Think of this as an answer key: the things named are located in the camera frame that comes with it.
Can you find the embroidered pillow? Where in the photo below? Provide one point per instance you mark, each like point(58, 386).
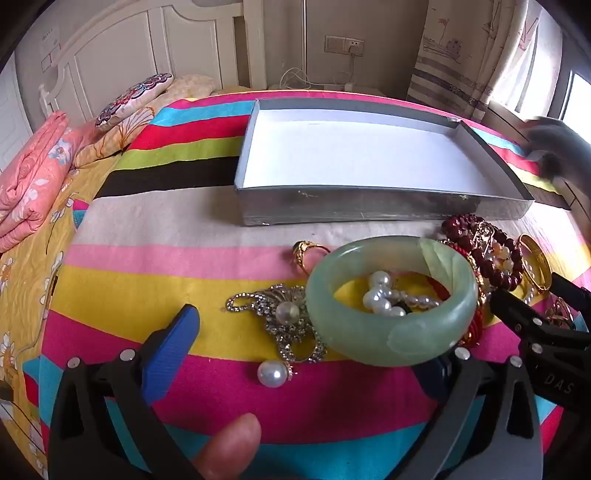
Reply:
point(134, 94)

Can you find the grey cardboard box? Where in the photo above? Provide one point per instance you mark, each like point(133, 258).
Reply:
point(351, 203)

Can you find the striped colourful blanket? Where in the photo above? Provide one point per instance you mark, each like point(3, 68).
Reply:
point(184, 258)

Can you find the printed striped curtain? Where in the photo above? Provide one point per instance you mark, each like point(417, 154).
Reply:
point(461, 55)

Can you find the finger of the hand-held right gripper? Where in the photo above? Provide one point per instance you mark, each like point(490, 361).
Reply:
point(510, 307)
point(570, 288)

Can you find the green jade bangle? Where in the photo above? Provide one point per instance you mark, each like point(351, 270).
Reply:
point(369, 341)

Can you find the pale yellow pillow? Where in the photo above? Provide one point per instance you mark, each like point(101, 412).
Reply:
point(194, 85)

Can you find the dark grey cloth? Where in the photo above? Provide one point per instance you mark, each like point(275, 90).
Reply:
point(558, 143)

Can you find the yellow floral bed sheet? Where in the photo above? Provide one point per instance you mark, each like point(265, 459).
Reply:
point(27, 295)

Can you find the gold bangle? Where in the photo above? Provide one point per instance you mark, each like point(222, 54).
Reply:
point(535, 254)

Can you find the person's left hand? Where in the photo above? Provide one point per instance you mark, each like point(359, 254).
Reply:
point(231, 445)

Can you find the white charger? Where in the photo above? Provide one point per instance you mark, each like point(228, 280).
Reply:
point(349, 86)

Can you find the gold brooch pin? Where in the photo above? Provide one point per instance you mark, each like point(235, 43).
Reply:
point(482, 230)

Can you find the pink floral quilt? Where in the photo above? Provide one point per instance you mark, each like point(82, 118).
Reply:
point(32, 175)

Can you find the rhinestone brooch with pearl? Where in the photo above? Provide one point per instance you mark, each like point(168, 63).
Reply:
point(286, 314)

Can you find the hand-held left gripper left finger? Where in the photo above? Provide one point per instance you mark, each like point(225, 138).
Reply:
point(171, 350)

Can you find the beige wall socket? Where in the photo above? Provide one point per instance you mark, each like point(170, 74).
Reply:
point(337, 45)

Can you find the white headboard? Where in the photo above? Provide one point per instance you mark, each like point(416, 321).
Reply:
point(115, 46)

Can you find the single pearl pendant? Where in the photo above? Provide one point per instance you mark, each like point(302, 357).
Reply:
point(272, 373)

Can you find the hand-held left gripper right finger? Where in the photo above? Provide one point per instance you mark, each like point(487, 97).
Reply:
point(434, 385)

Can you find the white lamp pole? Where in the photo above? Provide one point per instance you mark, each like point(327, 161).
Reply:
point(304, 37)

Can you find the window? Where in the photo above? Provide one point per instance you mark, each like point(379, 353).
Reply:
point(579, 101)

